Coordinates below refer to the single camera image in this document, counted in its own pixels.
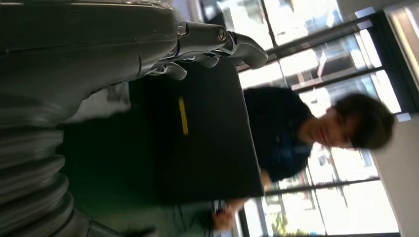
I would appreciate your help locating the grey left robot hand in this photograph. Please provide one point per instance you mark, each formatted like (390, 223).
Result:
(82, 49)

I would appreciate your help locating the green table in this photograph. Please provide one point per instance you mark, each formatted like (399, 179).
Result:
(131, 216)

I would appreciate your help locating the black laptop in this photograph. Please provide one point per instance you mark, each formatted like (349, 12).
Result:
(212, 147)

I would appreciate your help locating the window with dark frames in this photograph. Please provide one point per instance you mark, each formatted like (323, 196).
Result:
(360, 209)

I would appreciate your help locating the yellow sticker on laptop lid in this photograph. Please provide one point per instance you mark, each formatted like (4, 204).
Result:
(183, 114)

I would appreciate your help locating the person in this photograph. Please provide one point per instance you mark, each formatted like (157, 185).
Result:
(281, 130)

